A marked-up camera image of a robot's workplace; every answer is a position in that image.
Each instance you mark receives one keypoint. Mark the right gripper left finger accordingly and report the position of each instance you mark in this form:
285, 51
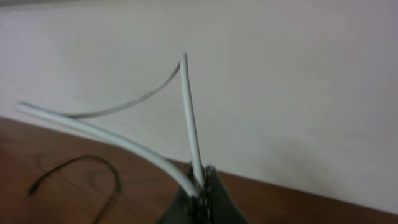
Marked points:
182, 210

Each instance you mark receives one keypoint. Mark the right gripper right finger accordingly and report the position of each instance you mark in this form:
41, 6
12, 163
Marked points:
220, 207

